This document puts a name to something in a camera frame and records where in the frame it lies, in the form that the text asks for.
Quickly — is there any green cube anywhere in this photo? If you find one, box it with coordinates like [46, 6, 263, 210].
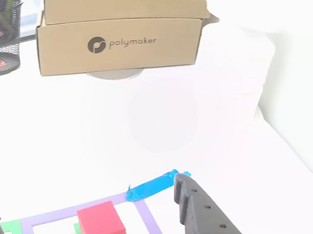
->
[72, 221, 137, 234]

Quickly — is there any small red cube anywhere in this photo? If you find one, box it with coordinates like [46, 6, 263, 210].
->
[74, 197, 129, 234]

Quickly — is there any blue tape strip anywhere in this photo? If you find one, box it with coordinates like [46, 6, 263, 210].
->
[125, 165, 192, 208]

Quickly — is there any white ribbed cylinder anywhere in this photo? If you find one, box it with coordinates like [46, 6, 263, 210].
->
[192, 16, 277, 122]

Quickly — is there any grey round disc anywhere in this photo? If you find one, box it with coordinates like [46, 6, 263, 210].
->
[85, 63, 145, 83]

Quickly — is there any cardboard box with logo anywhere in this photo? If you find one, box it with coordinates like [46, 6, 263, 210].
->
[31, 4, 203, 91]

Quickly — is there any green square frame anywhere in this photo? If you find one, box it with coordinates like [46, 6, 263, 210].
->
[0, 217, 25, 234]

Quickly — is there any purple square frame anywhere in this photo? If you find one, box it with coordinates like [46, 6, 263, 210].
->
[19, 184, 178, 234]

